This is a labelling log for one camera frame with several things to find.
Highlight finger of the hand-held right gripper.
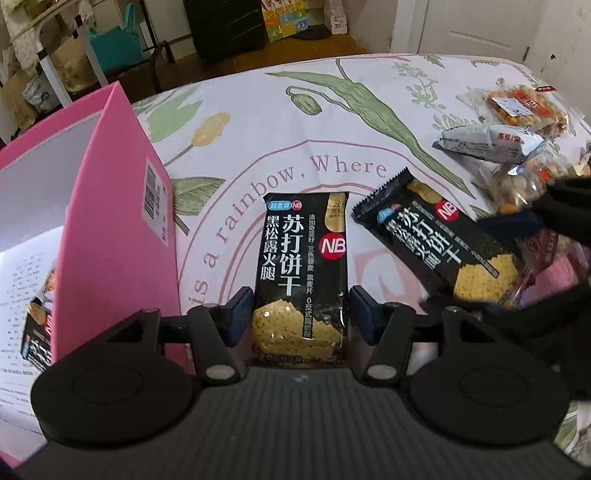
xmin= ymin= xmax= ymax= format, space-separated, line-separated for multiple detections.
xmin=478 ymin=174 xmax=591 ymax=241
xmin=422 ymin=285 xmax=591 ymax=370

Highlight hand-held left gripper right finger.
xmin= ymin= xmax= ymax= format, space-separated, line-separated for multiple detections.
xmin=348 ymin=285 xmax=491 ymax=387

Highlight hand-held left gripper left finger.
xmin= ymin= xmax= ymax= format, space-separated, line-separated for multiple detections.
xmin=99 ymin=286 xmax=256 ymax=388

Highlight clear bag of mixed nuts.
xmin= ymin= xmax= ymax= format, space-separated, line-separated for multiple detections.
xmin=478 ymin=154 xmax=573 ymax=214

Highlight pink snack packet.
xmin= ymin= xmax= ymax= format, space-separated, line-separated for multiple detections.
xmin=512 ymin=231 xmax=589 ymax=308

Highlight black cracker packet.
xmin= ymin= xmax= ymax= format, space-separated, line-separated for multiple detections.
xmin=252 ymin=188 xmax=349 ymax=370
xmin=21 ymin=295 xmax=58 ymax=373
xmin=352 ymin=167 xmax=532 ymax=309

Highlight clear bag of orange nuts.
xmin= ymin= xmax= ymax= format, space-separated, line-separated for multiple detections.
xmin=456 ymin=83 xmax=573 ymax=138

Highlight pink cardboard box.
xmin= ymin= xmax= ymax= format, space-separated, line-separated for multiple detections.
xmin=0 ymin=82 xmax=192 ymax=468

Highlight grey white snack packet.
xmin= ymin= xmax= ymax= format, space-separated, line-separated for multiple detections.
xmin=433 ymin=124 xmax=548 ymax=163

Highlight white door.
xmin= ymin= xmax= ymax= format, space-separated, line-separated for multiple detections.
xmin=418 ymin=0 xmax=591 ymax=89

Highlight white plastic bag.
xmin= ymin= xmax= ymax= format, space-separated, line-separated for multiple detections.
xmin=323 ymin=0 xmax=359 ymax=36

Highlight black round mat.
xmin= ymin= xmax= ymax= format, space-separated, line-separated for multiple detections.
xmin=295 ymin=25 xmax=334 ymax=43

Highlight black suitcase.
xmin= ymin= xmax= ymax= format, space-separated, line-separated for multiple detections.
xmin=183 ymin=0 xmax=267 ymax=64

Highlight teal bag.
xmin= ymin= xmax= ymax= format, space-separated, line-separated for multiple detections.
xmin=88 ymin=4 xmax=147 ymax=75

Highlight colourful cartoon box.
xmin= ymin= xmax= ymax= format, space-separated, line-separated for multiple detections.
xmin=261 ymin=0 xmax=327 ymax=43

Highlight brown paper bag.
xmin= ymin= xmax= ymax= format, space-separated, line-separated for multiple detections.
xmin=48 ymin=34 xmax=93 ymax=94

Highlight white metal rack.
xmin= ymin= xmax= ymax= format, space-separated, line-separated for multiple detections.
xmin=0 ymin=0 xmax=110 ymax=95

